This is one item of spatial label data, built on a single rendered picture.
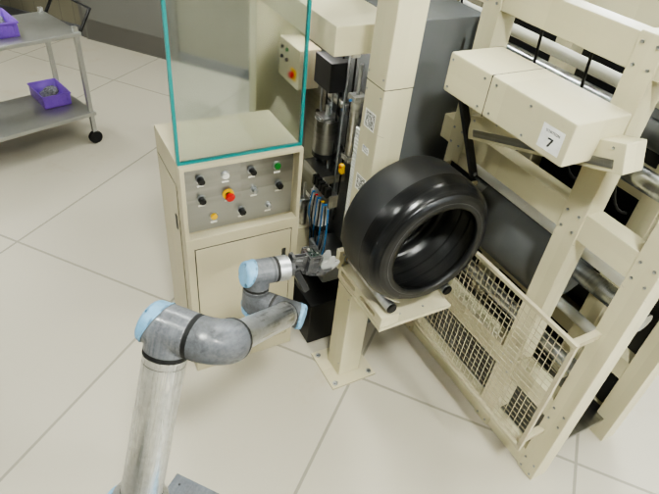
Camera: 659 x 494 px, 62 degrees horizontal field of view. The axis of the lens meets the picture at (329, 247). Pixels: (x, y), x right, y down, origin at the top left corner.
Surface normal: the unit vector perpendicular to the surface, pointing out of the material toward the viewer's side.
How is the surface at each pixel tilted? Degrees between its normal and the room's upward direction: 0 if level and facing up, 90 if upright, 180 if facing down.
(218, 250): 90
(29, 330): 0
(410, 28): 90
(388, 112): 90
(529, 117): 90
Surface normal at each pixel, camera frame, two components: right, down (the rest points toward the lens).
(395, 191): -0.43, -0.51
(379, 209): -0.63, -0.30
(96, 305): 0.09, -0.77
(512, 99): -0.88, 0.23
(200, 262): 0.46, 0.59
